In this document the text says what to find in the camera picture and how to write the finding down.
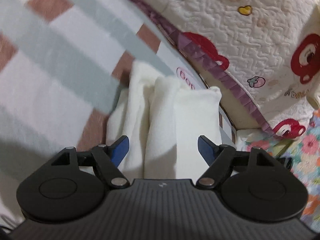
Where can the cream fleece garment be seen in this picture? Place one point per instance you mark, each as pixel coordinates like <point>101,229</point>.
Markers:
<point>163,119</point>

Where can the bear print quilt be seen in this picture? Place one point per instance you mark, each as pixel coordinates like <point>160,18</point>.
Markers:
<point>266,52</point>

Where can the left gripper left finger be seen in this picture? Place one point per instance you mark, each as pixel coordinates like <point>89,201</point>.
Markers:
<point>73,184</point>

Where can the floral bed sheet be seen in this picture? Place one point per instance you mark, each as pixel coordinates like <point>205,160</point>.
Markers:
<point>305,154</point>

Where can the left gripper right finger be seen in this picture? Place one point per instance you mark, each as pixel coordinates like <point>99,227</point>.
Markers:
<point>252,184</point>

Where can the plaid bed blanket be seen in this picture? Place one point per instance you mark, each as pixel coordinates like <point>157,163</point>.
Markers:
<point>63,66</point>

